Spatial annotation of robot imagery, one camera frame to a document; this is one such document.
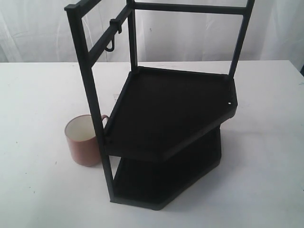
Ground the black sliding hook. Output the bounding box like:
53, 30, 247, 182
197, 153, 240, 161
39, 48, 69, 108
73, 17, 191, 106
105, 19, 122, 52

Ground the black two-tier corner rack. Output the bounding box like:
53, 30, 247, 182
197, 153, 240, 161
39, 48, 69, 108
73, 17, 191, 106
64, 0, 254, 210

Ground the white backdrop curtain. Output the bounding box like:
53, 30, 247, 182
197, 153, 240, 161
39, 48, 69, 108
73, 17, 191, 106
0, 0, 304, 68

